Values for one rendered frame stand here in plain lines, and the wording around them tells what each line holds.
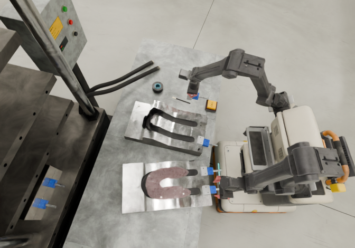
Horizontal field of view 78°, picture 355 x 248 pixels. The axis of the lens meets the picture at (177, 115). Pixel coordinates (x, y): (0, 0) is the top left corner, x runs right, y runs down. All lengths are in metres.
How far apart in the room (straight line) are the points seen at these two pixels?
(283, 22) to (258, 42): 0.63
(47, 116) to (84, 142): 0.29
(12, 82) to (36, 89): 0.12
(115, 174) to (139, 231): 0.35
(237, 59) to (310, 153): 0.41
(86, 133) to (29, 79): 0.53
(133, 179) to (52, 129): 0.51
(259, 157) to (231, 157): 0.79
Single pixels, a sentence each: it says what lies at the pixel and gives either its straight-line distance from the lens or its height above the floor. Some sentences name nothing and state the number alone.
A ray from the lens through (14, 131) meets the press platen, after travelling 1.11.
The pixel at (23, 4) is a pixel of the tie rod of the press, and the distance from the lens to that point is 0.91.
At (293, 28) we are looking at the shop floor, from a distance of 3.83.
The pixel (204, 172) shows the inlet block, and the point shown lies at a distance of 1.35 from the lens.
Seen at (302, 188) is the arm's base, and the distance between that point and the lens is 1.16.
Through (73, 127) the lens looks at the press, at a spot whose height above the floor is 0.78.
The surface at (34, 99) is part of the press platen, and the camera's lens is 1.15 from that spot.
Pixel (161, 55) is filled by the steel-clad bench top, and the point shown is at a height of 0.80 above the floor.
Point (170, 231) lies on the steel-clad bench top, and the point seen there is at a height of 0.80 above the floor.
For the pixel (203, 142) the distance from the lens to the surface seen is 1.37.
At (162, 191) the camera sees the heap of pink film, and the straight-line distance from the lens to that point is 1.29.
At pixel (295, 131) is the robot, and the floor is 1.34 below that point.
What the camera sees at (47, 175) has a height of 0.93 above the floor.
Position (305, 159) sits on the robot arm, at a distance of 0.70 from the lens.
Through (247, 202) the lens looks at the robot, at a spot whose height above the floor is 0.28.
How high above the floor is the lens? 2.18
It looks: 64 degrees down
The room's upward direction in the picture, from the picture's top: 12 degrees clockwise
